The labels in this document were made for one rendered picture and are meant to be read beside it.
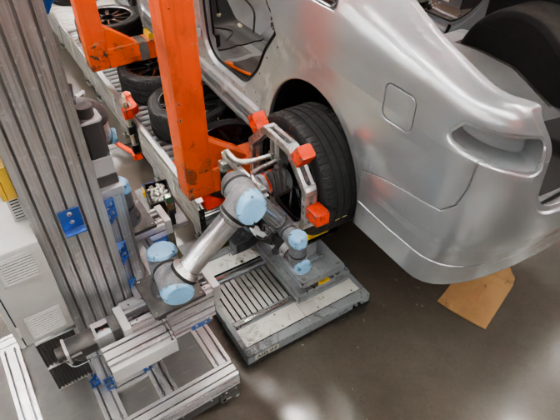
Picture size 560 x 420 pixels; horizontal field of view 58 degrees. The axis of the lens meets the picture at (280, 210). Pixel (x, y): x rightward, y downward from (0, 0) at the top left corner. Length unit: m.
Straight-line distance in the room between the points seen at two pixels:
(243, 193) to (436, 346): 1.69
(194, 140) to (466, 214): 1.48
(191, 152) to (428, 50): 1.43
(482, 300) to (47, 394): 2.43
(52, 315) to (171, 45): 1.28
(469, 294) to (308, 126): 1.54
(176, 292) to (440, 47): 1.26
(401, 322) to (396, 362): 0.28
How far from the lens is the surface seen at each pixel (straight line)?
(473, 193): 1.90
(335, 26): 2.21
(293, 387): 2.79
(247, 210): 1.73
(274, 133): 2.43
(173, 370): 2.65
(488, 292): 3.39
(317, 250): 3.07
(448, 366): 3.00
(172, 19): 2.47
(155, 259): 1.96
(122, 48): 4.59
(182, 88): 2.62
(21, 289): 2.01
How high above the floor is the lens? 2.43
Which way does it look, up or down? 41 degrees down
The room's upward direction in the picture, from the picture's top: straight up
